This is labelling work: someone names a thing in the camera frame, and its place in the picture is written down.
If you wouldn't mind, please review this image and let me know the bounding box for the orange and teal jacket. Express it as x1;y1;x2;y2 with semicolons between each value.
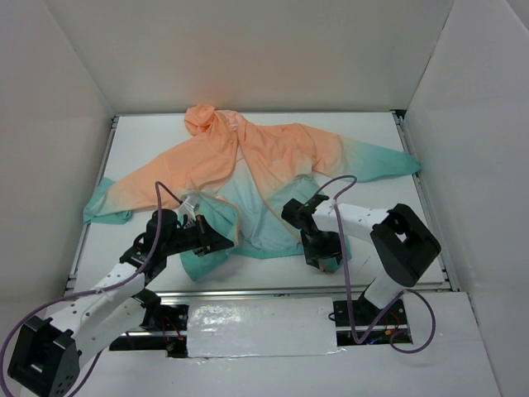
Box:
83;105;421;280

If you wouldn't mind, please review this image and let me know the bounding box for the aluminium front rail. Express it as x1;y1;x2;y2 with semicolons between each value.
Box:
65;285;418;300

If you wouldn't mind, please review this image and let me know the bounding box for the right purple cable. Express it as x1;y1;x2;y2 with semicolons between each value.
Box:
313;175;437;355

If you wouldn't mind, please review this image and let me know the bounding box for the purple cable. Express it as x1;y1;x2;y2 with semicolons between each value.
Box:
313;175;437;355
0;180;187;388

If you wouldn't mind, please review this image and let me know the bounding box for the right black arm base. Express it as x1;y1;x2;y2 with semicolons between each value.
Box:
327;299;412;347

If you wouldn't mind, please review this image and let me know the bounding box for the white foil covered panel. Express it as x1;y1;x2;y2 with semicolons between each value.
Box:
187;298;339;358

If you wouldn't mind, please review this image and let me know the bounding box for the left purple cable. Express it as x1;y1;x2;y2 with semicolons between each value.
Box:
0;180;187;388

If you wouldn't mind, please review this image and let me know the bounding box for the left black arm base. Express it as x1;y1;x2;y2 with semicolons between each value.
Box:
125;304;189;358

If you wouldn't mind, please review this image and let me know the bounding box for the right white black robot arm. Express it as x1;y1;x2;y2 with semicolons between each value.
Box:
282;194;441;323

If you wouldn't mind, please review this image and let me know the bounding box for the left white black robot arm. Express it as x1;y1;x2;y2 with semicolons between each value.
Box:
7;209;234;396

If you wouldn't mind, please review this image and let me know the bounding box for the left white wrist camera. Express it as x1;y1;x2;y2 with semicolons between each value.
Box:
177;194;199;228

